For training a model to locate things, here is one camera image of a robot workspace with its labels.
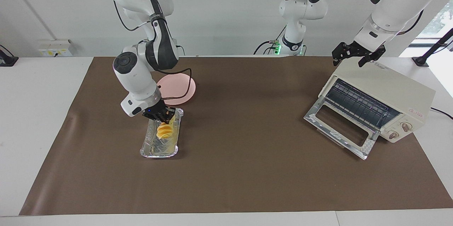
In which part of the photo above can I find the white toaster oven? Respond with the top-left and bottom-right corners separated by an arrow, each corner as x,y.
319,58 -> 436,144

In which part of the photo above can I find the black oven power cable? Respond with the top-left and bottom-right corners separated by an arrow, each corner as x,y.
430,107 -> 453,120

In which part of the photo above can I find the sliced yellow bread loaf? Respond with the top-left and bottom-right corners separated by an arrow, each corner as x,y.
156,114 -> 176,141

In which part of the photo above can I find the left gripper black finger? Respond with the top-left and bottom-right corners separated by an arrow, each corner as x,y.
358,45 -> 386,68
332,43 -> 349,66

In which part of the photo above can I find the white wall socket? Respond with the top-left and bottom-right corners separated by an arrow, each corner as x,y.
38,40 -> 73,58

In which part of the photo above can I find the black camera stand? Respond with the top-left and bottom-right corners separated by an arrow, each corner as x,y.
412,28 -> 453,67

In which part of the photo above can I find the black table clamp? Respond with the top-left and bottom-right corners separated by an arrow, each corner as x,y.
0,44 -> 19,67

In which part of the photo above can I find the bright window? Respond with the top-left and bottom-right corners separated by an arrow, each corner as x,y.
417,0 -> 453,46

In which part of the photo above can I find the black cable with metal connector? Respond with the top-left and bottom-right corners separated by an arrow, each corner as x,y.
253,26 -> 287,56

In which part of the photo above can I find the brown table mat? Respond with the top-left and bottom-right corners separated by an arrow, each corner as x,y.
19,56 -> 453,216

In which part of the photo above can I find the chrome glass oven door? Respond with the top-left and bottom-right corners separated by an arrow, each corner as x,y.
304,96 -> 381,160

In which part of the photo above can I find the oven wire rack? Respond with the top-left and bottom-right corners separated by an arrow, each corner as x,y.
326,79 -> 401,128

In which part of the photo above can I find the aluminium foil tray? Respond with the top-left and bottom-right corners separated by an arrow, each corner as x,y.
140,108 -> 184,159

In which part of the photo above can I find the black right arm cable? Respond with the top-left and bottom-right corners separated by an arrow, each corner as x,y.
113,0 -> 193,100

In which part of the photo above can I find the pink round plate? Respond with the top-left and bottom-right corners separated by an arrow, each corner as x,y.
157,75 -> 197,106

